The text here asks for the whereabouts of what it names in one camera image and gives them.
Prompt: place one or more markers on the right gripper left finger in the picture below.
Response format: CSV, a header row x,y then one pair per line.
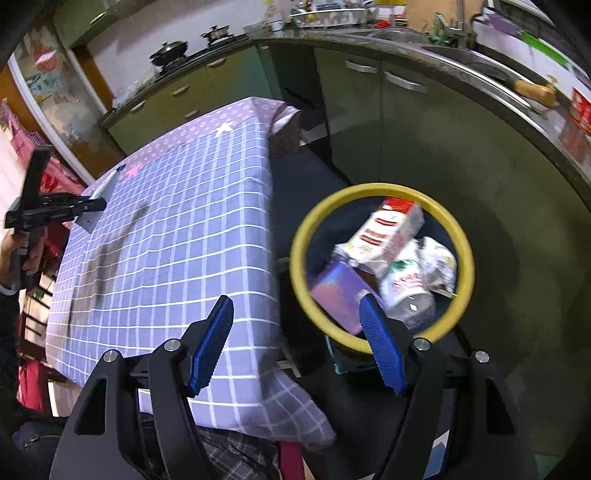
x,y
103,437

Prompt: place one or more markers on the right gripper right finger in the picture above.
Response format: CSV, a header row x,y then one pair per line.
x,y
486,439

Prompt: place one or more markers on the white blue sachet wrapper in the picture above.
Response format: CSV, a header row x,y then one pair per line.
x,y
102,195

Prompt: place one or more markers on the clear plastic water bottle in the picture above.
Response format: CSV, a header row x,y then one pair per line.
x,y
404,292

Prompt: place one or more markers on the white paper towel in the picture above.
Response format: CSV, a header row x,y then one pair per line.
x,y
439,267

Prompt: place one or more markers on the purple holographic box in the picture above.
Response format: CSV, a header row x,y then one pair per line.
x,y
338,290

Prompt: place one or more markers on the red white carton box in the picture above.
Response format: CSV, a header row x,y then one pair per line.
x,y
380,239

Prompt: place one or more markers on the green kitchen cabinets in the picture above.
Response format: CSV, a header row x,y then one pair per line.
x,y
528,228

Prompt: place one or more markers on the dark kitchen countertop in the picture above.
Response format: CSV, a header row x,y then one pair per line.
x,y
495,86

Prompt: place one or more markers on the person left hand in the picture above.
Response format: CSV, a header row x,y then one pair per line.
x,y
20,255

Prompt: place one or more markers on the red striped cloth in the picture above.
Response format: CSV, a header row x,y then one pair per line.
x,y
55,177

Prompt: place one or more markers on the blue checkered tablecloth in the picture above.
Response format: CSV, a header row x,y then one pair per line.
x,y
188,222

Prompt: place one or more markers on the black wok pan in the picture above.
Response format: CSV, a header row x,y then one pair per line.
x,y
168,53

